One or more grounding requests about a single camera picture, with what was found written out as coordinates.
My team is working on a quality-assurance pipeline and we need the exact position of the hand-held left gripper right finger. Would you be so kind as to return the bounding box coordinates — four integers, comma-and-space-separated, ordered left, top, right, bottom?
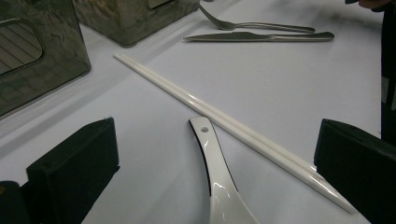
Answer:
313, 118, 396, 224

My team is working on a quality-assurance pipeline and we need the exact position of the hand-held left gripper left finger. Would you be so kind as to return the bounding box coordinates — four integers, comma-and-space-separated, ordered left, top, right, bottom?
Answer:
26, 117, 120, 224

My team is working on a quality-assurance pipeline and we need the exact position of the steel fork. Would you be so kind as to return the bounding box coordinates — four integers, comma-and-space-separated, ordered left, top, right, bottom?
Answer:
197, 3, 316, 34

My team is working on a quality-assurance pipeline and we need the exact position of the white chopstick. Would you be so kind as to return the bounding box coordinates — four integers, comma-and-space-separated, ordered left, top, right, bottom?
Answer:
115, 51, 328, 180
113, 53, 359, 216

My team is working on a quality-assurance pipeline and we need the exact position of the smoky clear plastic bin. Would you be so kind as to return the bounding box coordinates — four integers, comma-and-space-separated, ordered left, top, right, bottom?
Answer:
0, 0, 92, 118
72, 0, 200, 49

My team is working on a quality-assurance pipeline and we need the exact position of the white ceramic spoon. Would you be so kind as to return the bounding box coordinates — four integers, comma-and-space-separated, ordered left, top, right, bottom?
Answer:
188, 116, 261, 224

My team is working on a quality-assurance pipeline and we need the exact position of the white table cover sheet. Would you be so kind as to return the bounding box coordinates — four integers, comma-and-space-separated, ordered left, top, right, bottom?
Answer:
0, 0, 396, 224

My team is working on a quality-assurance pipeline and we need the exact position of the steel table knife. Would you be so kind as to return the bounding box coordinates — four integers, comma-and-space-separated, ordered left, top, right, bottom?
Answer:
183, 31, 335, 43

